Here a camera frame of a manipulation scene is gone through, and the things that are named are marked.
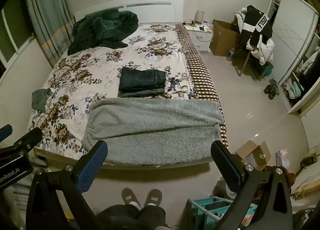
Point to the white nightstand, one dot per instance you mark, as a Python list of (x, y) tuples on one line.
[(200, 39)]

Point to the beige table lamp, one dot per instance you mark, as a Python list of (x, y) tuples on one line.
[(200, 16)]

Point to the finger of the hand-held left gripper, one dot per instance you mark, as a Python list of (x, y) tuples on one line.
[(30, 138), (5, 132)]

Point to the grey-green cloth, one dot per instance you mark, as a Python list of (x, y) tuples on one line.
[(40, 100)]

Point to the small open cardboard box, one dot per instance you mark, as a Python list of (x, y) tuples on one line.
[(252, 155)]

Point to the person's legs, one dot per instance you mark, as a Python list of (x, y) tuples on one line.
[(130, 217)]

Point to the faded folded jeans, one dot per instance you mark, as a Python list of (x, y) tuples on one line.
[(147, 92)]

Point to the person's right slipper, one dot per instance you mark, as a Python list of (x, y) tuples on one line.
[(153, 196)]

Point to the pink printed packet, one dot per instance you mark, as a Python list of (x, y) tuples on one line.
[(282, 158)]

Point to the teal laundry rack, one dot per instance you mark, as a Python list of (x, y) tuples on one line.
[(212, 210)]

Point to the window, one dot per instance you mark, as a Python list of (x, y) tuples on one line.
[(12, 27)]

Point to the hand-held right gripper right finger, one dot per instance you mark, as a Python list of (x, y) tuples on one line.
[(225, 167)]

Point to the floral bed blanket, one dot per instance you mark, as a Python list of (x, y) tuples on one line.
[(100, 69)]

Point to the dark green plush blanket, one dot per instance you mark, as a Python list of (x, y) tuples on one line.
[(105, 29)]

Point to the white bed headboard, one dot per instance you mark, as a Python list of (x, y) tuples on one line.
[(155, 7)]

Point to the metal chair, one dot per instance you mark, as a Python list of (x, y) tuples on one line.
[(243, 63)]

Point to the person's left slipper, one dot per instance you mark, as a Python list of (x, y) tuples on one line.
[(130, 196)]

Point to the pile of clothes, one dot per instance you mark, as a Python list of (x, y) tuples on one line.
[(265, 52)]

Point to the teal folded cloth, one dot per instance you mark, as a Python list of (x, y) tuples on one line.
[(295, 89)]

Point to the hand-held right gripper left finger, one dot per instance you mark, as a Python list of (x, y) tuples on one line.
[(92, 167)]

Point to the green storage box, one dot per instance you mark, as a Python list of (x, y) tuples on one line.
[(266, 68)]

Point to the grey fluffy towel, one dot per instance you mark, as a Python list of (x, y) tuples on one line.
[(155, 125)]

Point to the green curtain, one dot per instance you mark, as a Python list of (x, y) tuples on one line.
[(47, 14)]

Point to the large cardboard box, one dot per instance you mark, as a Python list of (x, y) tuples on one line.
[(223, 39)]

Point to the dark folded jeans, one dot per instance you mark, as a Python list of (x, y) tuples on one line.
[(140, 78)]

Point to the person's slipper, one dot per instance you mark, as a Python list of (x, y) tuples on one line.
[(153, 196), (130, 196)]

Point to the black jacket with white stripe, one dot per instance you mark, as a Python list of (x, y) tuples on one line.
[(257, 22)]

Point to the white wardrobe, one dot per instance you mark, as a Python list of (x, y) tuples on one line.
[(292, 27)]

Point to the plastic water bottle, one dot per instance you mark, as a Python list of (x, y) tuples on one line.
[(230, 53)]

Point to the dark green shoe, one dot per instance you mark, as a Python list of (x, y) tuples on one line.
[(274, 93), (268, 87)]

